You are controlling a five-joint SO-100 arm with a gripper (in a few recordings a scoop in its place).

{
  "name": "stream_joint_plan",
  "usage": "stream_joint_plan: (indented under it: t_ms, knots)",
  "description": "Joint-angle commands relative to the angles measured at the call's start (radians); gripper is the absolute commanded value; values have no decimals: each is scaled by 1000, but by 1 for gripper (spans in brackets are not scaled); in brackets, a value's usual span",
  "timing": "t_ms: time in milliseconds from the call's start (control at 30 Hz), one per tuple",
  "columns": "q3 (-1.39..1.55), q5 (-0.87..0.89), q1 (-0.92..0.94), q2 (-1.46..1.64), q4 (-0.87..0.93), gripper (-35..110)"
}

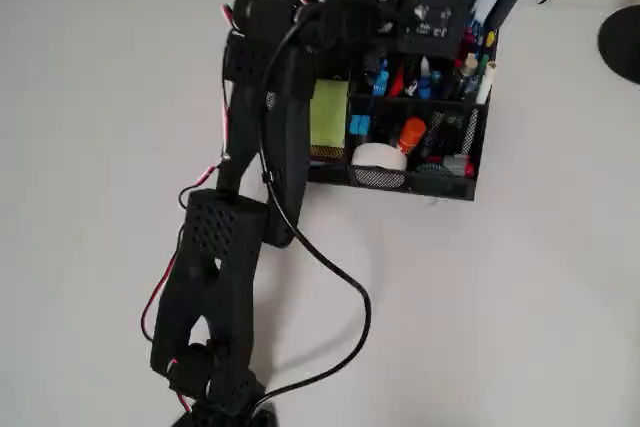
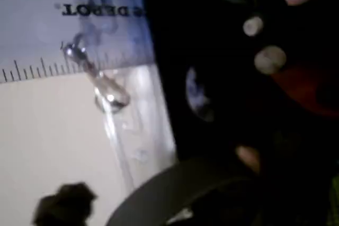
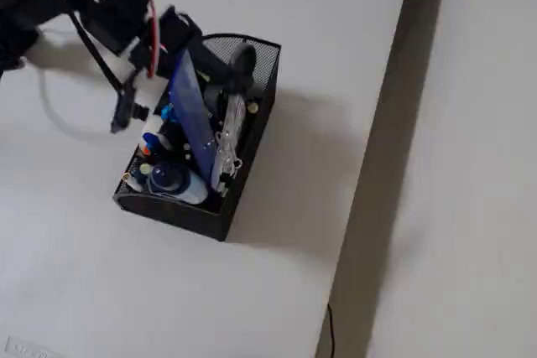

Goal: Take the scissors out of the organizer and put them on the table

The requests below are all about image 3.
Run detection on grey handled scissors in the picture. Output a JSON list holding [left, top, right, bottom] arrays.
[[187, 37, 258, 97]]

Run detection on black mesh desk organizer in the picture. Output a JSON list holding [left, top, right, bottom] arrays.
[[112, 32, 283, 243]]

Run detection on clear plastic packet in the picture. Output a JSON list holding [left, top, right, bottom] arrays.
[[211, 91, 249, 192]]

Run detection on blue round cap bottle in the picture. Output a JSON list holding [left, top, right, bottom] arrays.
[[147, 163, 210, 205]]

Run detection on white flat device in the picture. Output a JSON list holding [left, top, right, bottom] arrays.
[[5, 334, 59, 358]]

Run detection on red servo cable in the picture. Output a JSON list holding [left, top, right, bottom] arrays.
[[143, 0, 163, 79]]

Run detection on white cable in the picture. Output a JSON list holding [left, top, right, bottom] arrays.
[[36, 65, 119, 142]]

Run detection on thin black cable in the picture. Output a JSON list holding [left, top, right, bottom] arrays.
[[326, 302, 337, 358]]

